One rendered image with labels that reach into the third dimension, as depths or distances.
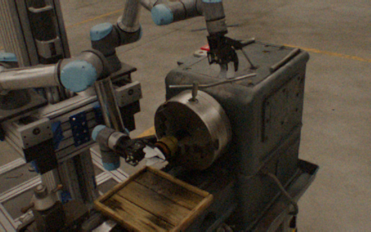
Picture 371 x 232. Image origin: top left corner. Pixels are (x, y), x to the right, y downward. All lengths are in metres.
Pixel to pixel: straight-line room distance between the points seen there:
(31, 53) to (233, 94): 1.02
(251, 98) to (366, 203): 1.70
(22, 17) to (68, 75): 0.59
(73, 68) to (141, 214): 0.60
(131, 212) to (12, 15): 1.04
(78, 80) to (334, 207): 2.04
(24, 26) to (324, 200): 2.21
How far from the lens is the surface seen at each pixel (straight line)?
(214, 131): 1.50
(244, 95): 1.55
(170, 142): 1.50
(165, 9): 1.43
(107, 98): 1.69
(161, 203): 1.59
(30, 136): 1.81
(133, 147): 1.51
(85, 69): 1.48
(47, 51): 1.99
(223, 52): 1.44
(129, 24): 2.01
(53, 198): 1.32
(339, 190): 3.11
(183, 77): 1.72
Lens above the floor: 1.93
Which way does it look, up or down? 27 degrees down
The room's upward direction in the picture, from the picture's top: 4 degrees counter-clockwise
